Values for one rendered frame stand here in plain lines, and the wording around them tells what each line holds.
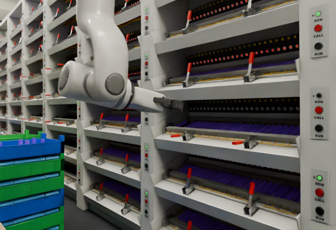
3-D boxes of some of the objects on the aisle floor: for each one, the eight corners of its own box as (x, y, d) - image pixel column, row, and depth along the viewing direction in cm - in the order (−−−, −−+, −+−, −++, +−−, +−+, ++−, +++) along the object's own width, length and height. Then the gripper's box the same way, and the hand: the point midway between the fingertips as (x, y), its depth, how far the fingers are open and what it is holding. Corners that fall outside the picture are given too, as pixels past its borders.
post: (82, 210, 172) (84, -75, 175) (76, 206, 179) (77, -68, 182) (113, 203, 185) (113, -63, 187) (106, 199, 192) (106, -56, 195)
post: (153, 257, 118) (153, -157, 121) (140, 248, 125) (141, -142, 128) (189, 242, 131) (188, -132, 133) (175, 235, 138) (175, -119, 141)
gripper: (143, 76, 69) (194, 94, 79) (108, 82, 82) (156, 96, 93) (137, 108, 67) (190, 121, 78) (103, 108, 81) (152, 119, 92)
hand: (169, 107), depth 85 cm, fingers open, 8 cm apart
